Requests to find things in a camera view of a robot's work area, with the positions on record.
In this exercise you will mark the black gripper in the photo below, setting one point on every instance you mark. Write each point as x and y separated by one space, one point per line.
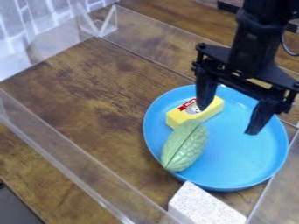
246 65

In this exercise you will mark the green bitter gourd toy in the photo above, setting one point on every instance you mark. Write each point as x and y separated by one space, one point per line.
184 145

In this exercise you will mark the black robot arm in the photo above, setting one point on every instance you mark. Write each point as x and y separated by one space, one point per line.
246 66

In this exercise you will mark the blue round tray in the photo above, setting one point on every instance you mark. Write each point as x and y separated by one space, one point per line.
238 160

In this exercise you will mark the yellow butter block toy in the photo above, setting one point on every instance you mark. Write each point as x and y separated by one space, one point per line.
188 111

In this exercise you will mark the white speckled foam block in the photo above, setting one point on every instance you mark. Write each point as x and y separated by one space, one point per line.
194 206

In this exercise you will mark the clear acrylic enclosure wall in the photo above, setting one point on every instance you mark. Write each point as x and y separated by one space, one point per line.
99 74

